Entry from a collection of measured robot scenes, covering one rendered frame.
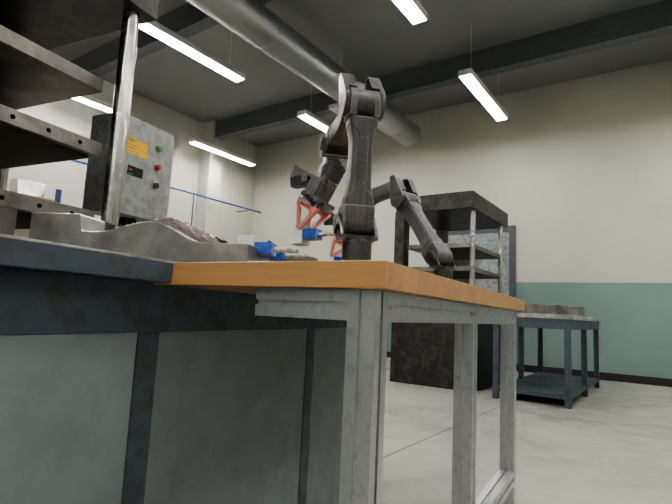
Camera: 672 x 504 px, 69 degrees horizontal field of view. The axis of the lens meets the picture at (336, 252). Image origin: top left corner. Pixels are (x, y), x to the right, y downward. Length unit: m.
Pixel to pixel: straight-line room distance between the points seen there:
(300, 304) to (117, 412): 0.37
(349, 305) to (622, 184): 7.19
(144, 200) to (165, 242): 1.10
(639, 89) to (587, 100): 0.64
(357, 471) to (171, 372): 0.44
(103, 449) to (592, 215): 7.28
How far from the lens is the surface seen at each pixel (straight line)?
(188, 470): 1.10
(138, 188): 2.16
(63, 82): 2.08
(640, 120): 8.03
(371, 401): 0.70
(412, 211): 1.68
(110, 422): 0.93
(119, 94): 2.02
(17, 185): 7.67
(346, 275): 0.69
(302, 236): 1.32
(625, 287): 7.56
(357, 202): 1.04
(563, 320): 4.76
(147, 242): 1.11
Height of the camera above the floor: 0.72
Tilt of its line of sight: 7 degrees up
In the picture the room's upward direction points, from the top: 3 degrees clockwise
